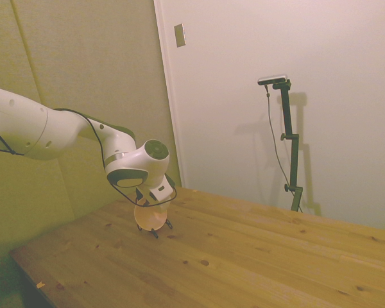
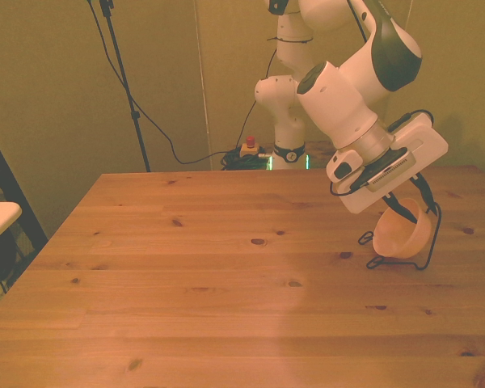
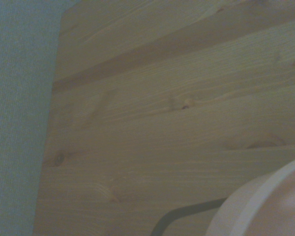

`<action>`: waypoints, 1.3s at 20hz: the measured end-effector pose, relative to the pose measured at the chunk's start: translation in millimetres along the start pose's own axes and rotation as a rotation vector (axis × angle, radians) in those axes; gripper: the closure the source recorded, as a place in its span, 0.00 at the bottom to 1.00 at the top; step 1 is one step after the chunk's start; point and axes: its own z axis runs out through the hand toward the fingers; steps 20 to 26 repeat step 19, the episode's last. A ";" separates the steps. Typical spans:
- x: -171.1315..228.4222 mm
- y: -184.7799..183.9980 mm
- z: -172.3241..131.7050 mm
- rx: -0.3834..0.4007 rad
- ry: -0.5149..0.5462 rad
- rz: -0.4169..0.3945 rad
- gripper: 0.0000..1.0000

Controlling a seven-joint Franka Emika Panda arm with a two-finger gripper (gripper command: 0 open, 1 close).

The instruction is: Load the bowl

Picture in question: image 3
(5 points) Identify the white round bowl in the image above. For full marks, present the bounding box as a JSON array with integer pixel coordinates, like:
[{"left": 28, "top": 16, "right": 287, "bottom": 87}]
[{"left": 205, "top": 155, "right": 295, "bottom": 236}]

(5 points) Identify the black bent metal wire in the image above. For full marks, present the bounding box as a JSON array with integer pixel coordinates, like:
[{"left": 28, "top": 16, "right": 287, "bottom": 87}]
[{"left": 150, "top": 197, "right": 228, "bottom": 236}]

